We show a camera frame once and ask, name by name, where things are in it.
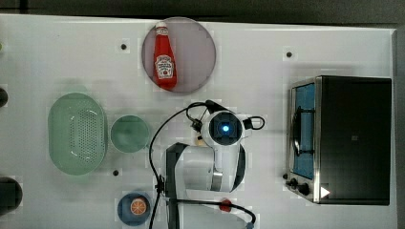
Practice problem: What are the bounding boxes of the orange slice toy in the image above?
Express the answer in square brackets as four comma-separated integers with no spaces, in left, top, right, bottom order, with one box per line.
[130,198,148,216]

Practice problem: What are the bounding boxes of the black cylindrical cup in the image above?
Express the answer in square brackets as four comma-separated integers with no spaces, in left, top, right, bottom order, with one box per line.
[0,177,23,216]

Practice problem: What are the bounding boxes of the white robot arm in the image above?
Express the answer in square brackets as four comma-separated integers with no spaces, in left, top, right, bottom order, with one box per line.
[163,109,252,229]

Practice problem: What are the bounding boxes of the red tomato toy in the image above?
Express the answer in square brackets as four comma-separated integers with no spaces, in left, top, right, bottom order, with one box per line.
[219,198,232,213]

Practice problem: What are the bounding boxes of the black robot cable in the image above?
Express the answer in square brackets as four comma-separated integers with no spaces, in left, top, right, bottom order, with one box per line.
[147,99,257,229]

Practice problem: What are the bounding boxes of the green mug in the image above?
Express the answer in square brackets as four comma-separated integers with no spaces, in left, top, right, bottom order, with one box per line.
[110,115,150,154]

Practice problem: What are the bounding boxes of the red ketchup bottle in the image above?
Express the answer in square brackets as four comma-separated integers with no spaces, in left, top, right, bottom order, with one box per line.
[154,21,177,91]

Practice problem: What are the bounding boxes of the green perforated colander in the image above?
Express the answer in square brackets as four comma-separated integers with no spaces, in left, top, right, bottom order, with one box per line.
[48,93,108,176]

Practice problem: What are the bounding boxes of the grey round plate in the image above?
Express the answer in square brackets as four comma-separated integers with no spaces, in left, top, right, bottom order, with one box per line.
[141,17,216,93]

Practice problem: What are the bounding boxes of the black toaster oven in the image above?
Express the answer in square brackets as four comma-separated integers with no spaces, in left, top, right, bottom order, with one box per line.
[283,75,393,205]

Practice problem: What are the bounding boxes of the peeled plush banana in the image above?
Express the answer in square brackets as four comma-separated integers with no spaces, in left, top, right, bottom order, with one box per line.
[195,135,205,146]

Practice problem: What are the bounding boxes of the black round container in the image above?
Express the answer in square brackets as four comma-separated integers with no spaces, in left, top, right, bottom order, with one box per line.
[0,88,9,107]

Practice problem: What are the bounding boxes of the blue bowl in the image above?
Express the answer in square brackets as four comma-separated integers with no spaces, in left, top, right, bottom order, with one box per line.
[117,192,152,226]

